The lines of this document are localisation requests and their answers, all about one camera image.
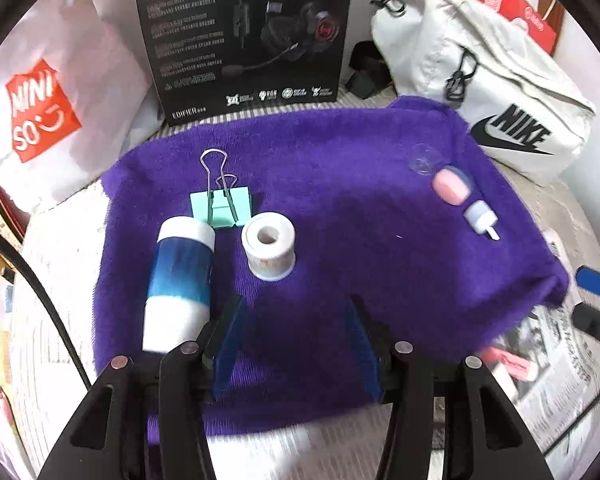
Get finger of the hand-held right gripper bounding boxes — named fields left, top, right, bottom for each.
left=575, top=265, right=600, bottom=304
left=571, top=302, right=600, bottom=344

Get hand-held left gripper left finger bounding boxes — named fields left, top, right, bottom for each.
left=37, top=293, right=246, bottom=480

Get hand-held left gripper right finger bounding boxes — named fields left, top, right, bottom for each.
left=346, top=297, right=557, bottom=480

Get blue and white bottle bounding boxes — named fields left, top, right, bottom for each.
left=142, top=214, right=216, bottom=354

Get pink tube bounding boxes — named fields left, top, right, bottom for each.
left=482, top=347, right=540, bottom=386

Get white tape roll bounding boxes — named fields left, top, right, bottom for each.
left=241, top=211, right=297, bottom=282

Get small white and blue cap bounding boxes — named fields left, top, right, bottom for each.
left=463, top=200, right=502, bottom=241

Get green binder clip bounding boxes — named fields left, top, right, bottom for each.
left=189, top=148, right=254, bottom=230

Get clear plastic suction cup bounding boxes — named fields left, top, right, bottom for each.
left=407, top=142, right=449, bottom=179

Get newspaper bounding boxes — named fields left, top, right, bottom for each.
left=430, top=305, right=600, bottom=462

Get purple towel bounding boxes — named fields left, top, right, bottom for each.
left=92, top=95, right=571, bottom=444

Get striped bed sheet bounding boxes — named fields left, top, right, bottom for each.
left=9, top=110, right=600, bottom=480

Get grey waist bag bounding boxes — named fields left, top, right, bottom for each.
left=347, top=0, right=597, bottom=179

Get brown wooden headboard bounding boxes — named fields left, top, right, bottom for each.
left=546, top=0, right=588, bottom=61

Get patterned brown box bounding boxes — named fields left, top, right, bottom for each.
left=0, top=183, right=31, bottom=241

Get white plastic bag red label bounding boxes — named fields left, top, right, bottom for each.
left=0, top=0, right=164, bottom=214

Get black headphone box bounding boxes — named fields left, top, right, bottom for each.
left=130, top=0, right=357, bottom=127

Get thick black cable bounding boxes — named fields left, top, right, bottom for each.
left=0, top=220, right=94, bottom=391

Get red paper bag white handles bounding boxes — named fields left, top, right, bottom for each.
left=458, top=0, right=566, bottom=56

